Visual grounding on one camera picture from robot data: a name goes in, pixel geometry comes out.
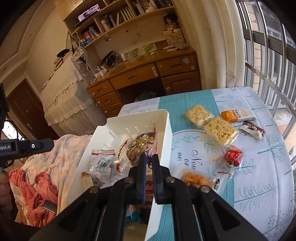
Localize white printed tablecloth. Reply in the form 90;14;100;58
120;87;295;240

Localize beige kraft snack packet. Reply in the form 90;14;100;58
81;172;94;190

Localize white curtain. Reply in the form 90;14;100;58
173;1;245;89

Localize red round candy packet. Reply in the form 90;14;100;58
217;145;244;168

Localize blue foil candy packet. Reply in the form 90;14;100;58
125;205;151;225

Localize red Lipo cookies packet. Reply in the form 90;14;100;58
145;174;154;204

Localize metal window guard bars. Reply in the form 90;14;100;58
236;1;295;165

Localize teal striped table runner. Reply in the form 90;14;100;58
149;90;234;240

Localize white lace covered cabinet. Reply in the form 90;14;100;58
40;57;106;137

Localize wooden bookshelf hutch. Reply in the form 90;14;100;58
53;1;179;70

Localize person's left hand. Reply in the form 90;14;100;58
0;171;13;213

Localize wooden desk with drawers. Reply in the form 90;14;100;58
86;48;202;118

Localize white red-edged snack bag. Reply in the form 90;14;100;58
88;149;115;186

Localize pink floral blanket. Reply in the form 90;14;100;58
9;134;92;227

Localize puffed rice cake pack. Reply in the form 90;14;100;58
203;116;238;147
185;104;214;128

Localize orange white oats bar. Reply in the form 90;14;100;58
220;109;256;123

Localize clear mixed nuts packet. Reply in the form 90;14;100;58
114;126;158;175

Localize brown white chocolate bar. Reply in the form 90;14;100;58
240;120;265;141

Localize clear pack yellow puff balls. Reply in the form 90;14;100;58
173;167;233;191

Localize white plastic storage bin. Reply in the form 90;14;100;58
66;109;172;240

